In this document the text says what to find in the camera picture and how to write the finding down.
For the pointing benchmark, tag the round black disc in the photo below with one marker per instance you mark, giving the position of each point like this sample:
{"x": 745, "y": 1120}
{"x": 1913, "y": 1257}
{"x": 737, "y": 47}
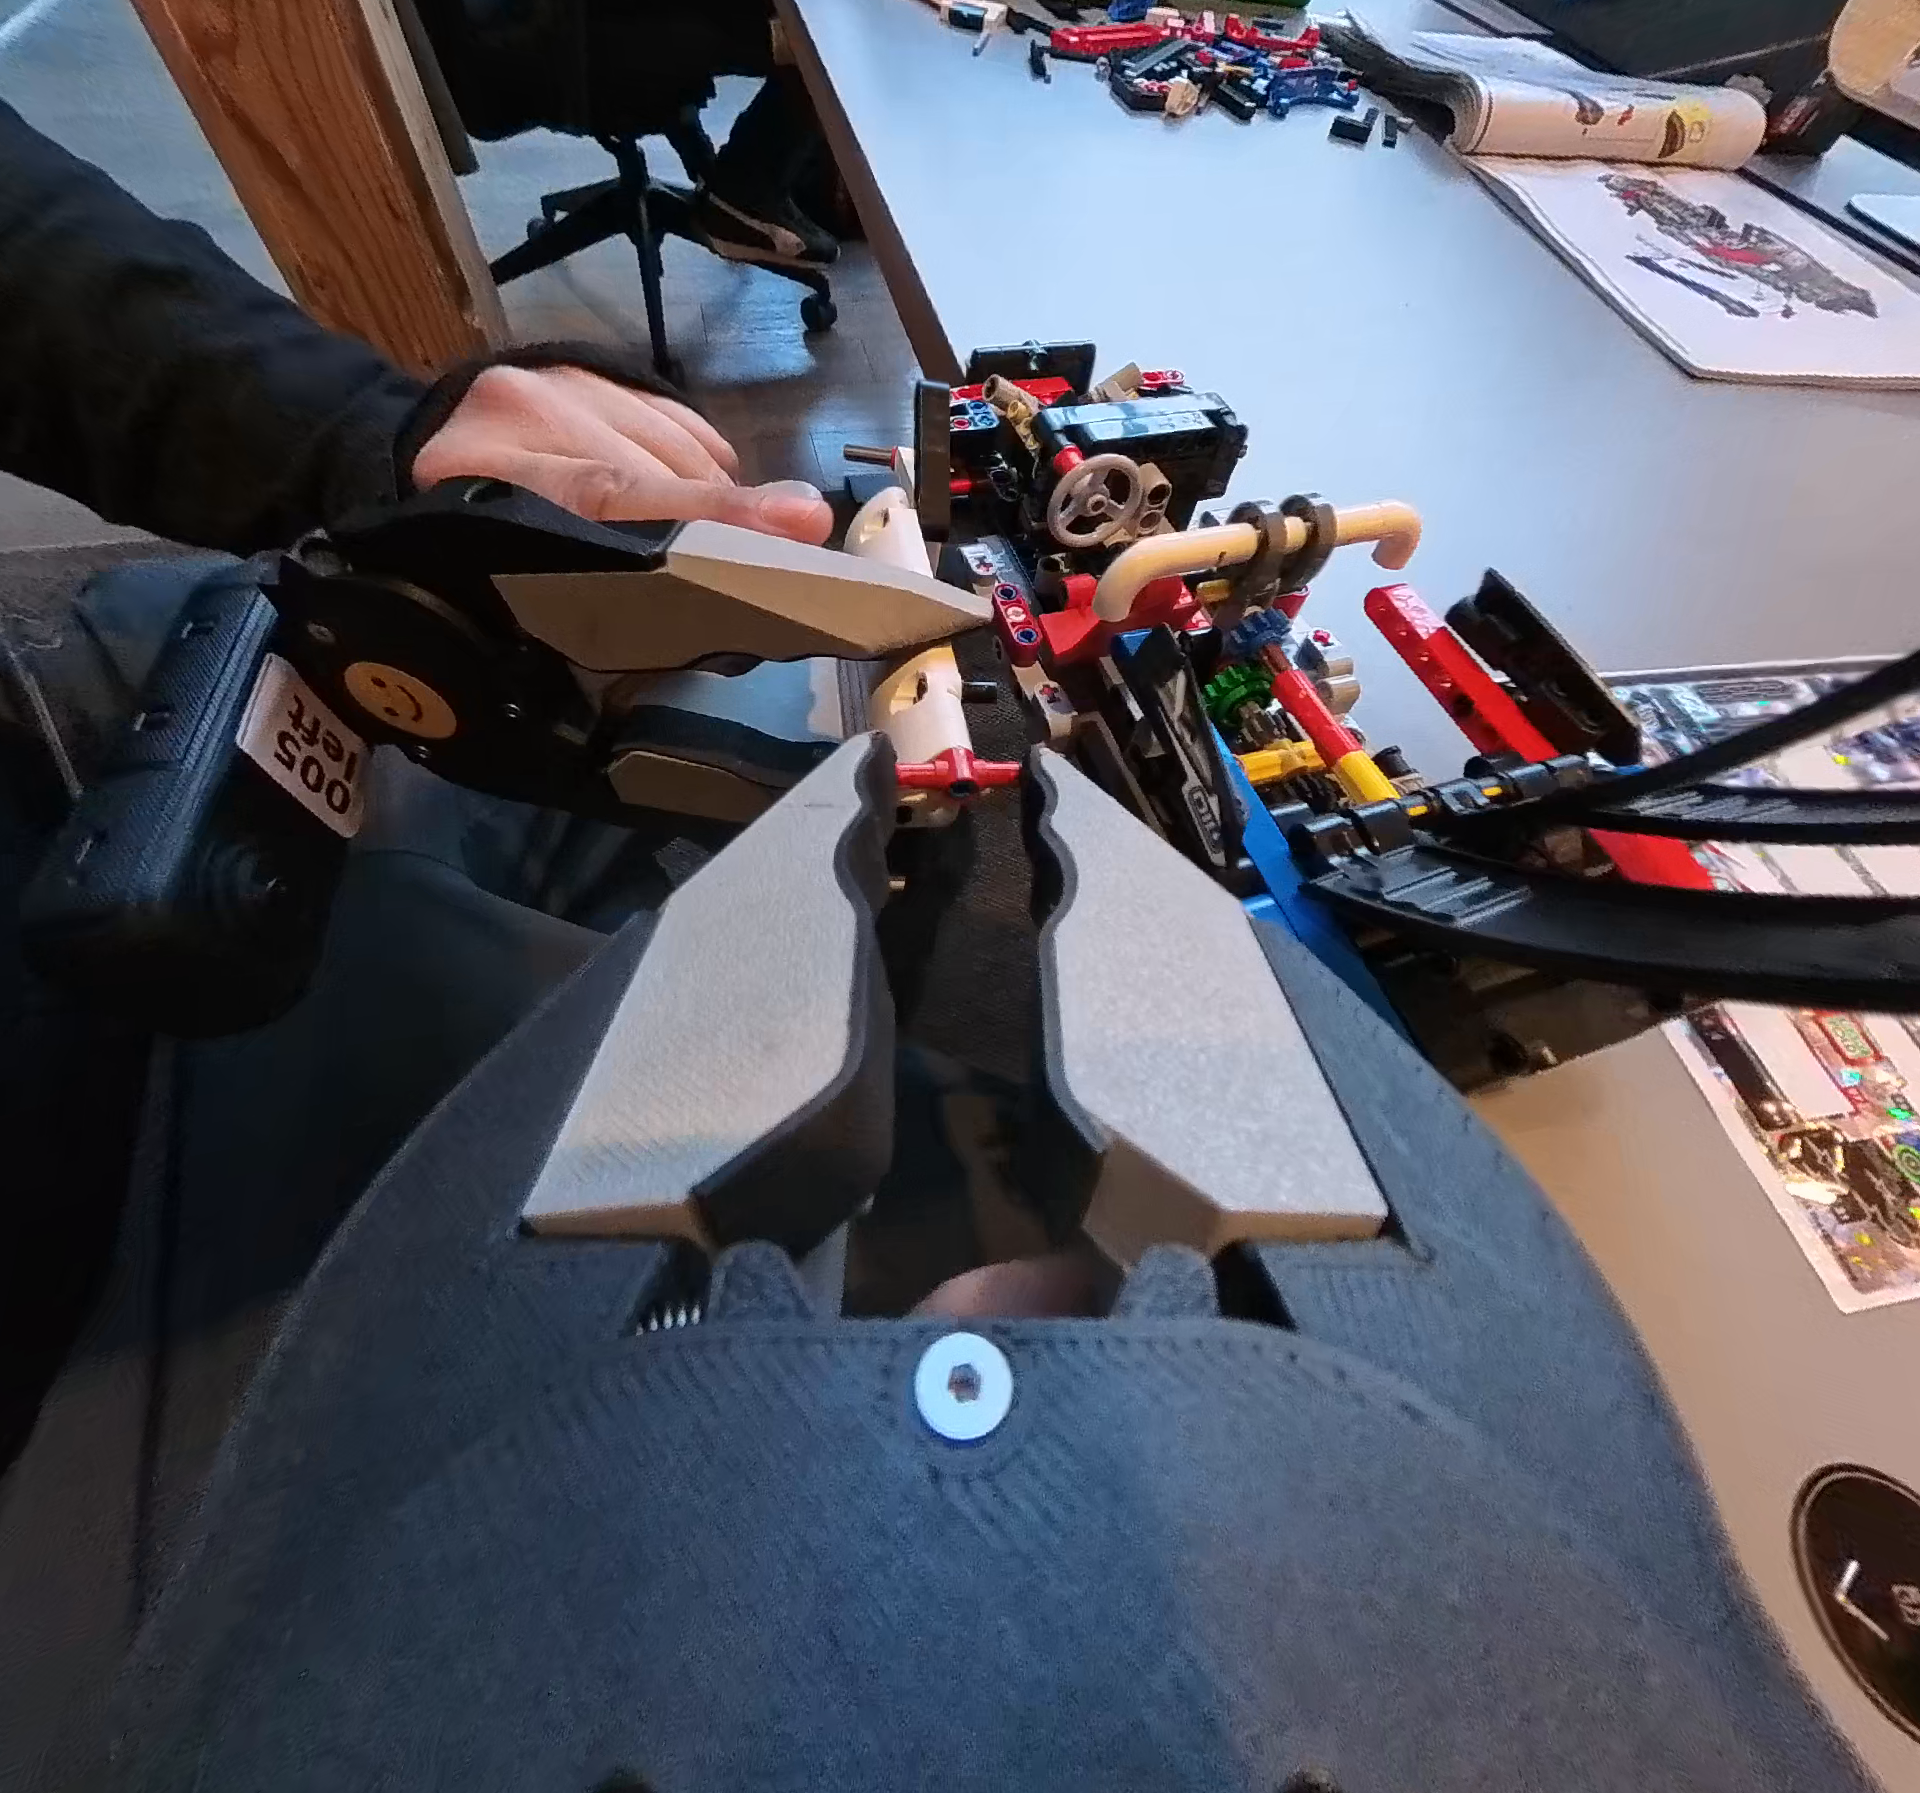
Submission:
{"x": 1868, "y": 1598}

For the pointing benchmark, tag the person's left hand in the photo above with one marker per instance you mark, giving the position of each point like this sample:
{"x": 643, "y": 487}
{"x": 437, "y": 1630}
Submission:
{"x": 584, "y": 434}

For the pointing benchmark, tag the shiny sticker sheet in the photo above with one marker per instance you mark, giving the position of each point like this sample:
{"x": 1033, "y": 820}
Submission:
{"x": 1815, "y": 1148}

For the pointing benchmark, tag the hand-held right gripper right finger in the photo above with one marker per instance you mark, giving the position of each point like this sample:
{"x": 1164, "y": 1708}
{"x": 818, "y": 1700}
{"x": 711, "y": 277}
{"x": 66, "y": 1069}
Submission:
{"x": 1200, "y": 1073}

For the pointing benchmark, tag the beige cap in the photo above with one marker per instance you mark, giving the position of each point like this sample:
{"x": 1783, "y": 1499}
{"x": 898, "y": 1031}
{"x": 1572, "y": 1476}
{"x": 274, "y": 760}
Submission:
{"x": 1884, "y": 23}

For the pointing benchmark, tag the black office chair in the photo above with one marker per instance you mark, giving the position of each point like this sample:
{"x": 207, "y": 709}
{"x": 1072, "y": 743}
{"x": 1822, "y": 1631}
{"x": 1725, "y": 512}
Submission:
{"x": 644, "y": 204}

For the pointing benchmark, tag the open instruction booklet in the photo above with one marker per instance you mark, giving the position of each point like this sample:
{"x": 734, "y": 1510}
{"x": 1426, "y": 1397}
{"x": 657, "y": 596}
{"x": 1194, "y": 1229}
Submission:
{"x": 1725, "y": 263}

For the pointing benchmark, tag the pile of loose toy bricks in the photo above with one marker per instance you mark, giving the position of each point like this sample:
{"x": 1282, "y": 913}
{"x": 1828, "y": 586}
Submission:
{"x": 1200, "y": 60}

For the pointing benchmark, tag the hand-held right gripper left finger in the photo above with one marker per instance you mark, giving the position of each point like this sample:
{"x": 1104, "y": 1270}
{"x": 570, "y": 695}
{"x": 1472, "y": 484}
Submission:
{"x": 705, "y": 1057}

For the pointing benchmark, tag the wooden post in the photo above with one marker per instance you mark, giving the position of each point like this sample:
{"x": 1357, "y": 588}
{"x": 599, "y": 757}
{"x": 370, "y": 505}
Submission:
{"x": 286, "y": 97}

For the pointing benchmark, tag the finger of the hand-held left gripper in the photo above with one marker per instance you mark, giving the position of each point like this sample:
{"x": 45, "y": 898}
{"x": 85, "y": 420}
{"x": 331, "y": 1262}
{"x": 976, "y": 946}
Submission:
{"x": 705, "y": 781}
{"x": 750, "y": 601}

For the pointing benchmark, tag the toy brick car model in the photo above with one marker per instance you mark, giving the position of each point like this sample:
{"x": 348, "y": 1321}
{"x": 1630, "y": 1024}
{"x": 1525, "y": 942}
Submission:
{"x": 1139, "y": 443}

